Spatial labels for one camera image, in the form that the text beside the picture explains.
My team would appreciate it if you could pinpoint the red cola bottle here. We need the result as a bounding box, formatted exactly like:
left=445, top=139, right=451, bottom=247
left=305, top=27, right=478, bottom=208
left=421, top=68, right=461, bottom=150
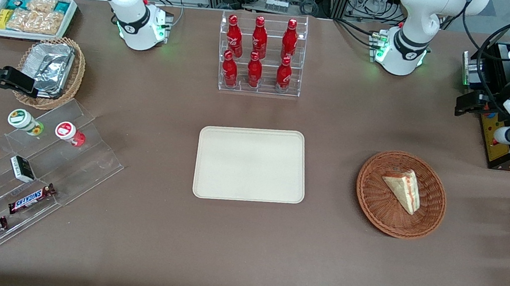
left=279, top=18, right=301, bottom=61
left=274, top=55, right=295, bottom=94
left=220, top=49, right=242, bottom=88
left=245, top=51, right=265, bottom=89
left=223, top=14, right=248, bottom=59
left=249, top=15, right=271, bottom=60

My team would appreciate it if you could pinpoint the cream plastic tray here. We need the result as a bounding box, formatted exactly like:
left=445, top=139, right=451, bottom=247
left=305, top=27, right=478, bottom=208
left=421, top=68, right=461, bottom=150
left=191, top=118, right=313, bottom=212

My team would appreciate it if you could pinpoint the silver box with green light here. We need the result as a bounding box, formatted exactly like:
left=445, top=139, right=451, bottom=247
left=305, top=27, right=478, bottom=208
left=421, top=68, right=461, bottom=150
left=459, top=50, right=483, bottom=88

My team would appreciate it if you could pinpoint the triangular sandwich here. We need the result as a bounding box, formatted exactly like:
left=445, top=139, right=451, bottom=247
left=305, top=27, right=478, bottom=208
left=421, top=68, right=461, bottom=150
left=377, top=166, right=425, bottom=217

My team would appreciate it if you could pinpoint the red lid yogurt cup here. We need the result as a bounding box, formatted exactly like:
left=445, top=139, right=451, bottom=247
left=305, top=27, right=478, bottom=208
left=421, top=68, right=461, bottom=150
left=53, top=120, right=88, bottom=149

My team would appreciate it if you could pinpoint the green lid yogurt cup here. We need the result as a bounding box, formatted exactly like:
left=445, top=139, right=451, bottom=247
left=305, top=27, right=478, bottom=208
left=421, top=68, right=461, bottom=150
left=6, top=107, right=47, bottom=137

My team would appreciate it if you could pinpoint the small black carton box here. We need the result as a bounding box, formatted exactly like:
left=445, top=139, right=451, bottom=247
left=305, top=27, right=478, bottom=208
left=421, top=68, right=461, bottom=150
left=7, top=154, right=39, bottom=184

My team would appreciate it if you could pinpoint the light wicker basket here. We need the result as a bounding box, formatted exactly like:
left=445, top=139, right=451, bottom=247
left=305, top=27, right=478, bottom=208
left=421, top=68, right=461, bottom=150
left=11, top=31, right=90, bottom=115

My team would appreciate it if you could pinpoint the brown round wicker basket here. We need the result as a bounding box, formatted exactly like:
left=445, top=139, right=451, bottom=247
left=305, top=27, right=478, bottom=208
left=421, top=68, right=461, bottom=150
left=350, top=146, right=453, bottom=244

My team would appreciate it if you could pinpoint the white plastic bin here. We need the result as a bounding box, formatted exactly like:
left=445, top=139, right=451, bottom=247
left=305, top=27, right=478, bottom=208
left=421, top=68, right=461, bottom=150
left=0, top=0, right=79, bottom=48

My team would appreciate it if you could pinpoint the clear acrylic step shelf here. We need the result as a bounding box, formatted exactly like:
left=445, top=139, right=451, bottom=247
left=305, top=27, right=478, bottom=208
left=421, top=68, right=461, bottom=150
left=0, top=89, right=132, bottom=278

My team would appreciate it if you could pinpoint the small clear snack bag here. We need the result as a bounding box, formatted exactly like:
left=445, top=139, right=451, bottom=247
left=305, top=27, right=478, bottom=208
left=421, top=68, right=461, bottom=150
left=25, top=0, right=59, bottom=15

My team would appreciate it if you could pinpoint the clear acrylic bottle rack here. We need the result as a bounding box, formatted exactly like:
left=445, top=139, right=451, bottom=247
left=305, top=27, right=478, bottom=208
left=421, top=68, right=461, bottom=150
left=212, top=5, right=310, bottom=101

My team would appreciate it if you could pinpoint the large clear snack bag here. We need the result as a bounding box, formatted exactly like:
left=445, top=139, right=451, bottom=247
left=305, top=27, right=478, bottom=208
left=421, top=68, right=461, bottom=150
left=5, top=6, right=66, bottom=38

